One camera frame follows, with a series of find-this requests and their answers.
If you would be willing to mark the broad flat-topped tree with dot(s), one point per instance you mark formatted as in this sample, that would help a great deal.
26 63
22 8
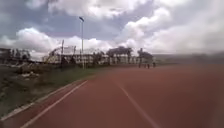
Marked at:
119 51

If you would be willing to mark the small dark tree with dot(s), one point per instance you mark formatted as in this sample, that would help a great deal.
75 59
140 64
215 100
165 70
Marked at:
145 55

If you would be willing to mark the group of people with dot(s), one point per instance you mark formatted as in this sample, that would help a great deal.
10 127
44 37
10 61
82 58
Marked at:
148 65

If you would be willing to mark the street light pole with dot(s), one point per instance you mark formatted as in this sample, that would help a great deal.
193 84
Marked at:
82 43

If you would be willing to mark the red running track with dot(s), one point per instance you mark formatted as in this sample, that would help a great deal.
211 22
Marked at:
150 100

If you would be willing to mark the grass strip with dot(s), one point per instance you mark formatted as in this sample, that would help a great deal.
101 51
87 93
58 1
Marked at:
50 78

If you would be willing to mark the heap of rubble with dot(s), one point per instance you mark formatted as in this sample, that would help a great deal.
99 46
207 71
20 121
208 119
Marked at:
30 68

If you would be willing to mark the grey kerb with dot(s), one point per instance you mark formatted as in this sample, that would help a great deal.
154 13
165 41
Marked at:
36 100

